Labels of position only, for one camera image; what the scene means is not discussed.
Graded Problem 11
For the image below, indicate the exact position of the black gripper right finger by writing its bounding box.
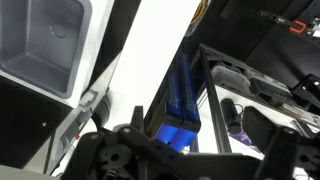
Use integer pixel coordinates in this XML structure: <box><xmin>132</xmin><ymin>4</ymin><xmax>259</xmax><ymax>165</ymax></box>
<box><xmin>241</xmin><ymin>106</ymin><xmax>320</xmax><ymax>180</ymax></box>

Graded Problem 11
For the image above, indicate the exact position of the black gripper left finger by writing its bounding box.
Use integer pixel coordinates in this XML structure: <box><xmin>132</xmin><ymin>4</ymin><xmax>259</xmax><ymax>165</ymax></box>
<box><xmin>63</xmin><ymin>105</ymin><xmax>214</xmax><ymax>180</ymax></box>

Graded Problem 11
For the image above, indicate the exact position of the purple paper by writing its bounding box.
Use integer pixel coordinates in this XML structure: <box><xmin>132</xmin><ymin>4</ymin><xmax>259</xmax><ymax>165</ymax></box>
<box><xmin>226</xmin><ymin>129</ymin><xmax>265</xmax><ymax>155</ymax></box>

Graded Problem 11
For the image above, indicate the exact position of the clear plastic container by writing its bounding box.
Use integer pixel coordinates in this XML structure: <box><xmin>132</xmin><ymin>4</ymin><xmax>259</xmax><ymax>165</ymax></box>
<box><xmin>211</xmin><ymin>64</ymin><xmax>251</xmax><ymax>98</ymax></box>

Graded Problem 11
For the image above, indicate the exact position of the black white toy kitchen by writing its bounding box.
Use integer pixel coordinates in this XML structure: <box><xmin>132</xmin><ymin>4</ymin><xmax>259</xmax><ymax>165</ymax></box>
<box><xmin>0</xmin><ymin>0</ymin><xmax>143</xmax><ymax>176</ymax></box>

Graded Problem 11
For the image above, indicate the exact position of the gray plastic sink basin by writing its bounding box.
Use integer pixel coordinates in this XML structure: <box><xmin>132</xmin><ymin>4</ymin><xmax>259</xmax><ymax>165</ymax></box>
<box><xmin>0</xmin><ymin>0</ymin><xmax>93</xmax><ymax>100</ymax></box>

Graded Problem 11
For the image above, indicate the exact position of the black cylinder handle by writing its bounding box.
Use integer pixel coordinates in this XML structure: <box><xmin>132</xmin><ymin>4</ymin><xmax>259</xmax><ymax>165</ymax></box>
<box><xmin>219</xmin><ymin>98</ymin><xmax>243</xmax><ymax>135</ymax></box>

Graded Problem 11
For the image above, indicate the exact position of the black clamp with orange handle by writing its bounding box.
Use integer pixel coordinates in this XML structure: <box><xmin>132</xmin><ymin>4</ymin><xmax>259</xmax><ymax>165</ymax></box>
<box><xmin>252</xmin><ymin>9</ymin><xmax>308</xmax><ymax>35</ymax></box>

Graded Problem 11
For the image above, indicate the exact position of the yellow cable coil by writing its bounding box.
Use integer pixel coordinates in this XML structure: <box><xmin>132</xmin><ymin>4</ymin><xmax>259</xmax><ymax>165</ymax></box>
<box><xmin>189</xmin><ymin>0</ymin><xmax>210</xmax><ymax>27</ymax></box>

